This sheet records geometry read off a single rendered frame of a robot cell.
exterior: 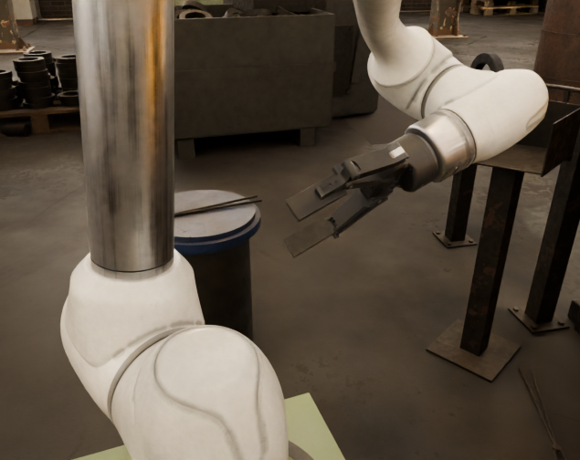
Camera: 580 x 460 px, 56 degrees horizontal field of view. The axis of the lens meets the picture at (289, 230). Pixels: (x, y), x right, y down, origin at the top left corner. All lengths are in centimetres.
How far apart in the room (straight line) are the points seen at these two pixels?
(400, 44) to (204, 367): 52
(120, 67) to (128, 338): 30
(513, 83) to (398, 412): 92
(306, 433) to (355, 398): 66
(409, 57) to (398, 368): 98
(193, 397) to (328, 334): 118
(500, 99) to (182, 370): 54
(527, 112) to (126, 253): 56
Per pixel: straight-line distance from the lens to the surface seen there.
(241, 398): 55
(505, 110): 80
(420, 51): 85
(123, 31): 58
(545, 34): 414
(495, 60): 202
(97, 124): 60
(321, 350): 163
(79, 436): 149
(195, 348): 57
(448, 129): 76
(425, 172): 74
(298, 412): 87
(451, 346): 169
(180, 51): 300
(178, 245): 132
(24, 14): 1007
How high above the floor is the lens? 104
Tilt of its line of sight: 27 degrees down
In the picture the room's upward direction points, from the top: straight up
